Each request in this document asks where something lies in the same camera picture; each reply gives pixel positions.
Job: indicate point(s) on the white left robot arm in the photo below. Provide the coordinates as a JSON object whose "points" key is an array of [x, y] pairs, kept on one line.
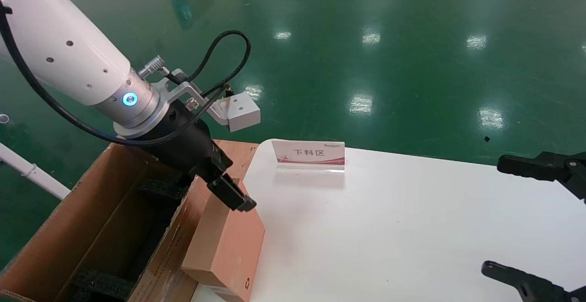
{"points": [[59, 41]]}

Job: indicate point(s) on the acrylic sign with red print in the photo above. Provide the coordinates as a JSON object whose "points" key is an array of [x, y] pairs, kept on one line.
{"points": [[306, 153]]}

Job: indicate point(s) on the small brown cardboard box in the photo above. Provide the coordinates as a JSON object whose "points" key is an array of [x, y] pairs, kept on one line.
{"points": [[229, 247]]}

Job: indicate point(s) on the white metal tube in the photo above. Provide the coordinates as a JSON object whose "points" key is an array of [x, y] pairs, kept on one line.
{"points": [[41, 178]]}

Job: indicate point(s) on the reddish wooden board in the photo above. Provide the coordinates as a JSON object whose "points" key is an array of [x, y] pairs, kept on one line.
{"points": [[240, 155]]}

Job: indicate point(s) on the silver camera mounting bracket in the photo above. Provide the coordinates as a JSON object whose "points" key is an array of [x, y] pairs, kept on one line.
{"points": [[183, 89]]}

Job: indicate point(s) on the large open cardboard box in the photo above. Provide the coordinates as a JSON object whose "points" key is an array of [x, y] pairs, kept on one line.
{"points": [[59, 229]]}

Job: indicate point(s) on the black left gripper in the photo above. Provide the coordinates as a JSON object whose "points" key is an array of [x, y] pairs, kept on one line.
{"points": [[187, 146]]}

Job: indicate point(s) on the black foam packing insert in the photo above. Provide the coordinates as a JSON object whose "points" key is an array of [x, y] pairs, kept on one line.
{"points": [[158, 192], [103, 286]]}

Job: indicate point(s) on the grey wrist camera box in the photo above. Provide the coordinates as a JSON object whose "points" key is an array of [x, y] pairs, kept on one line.
{"points": [[240, 112]]}

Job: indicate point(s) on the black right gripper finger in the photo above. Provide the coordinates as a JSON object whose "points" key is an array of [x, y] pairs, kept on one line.
{"points": [[531, 286], [540, 167]]}

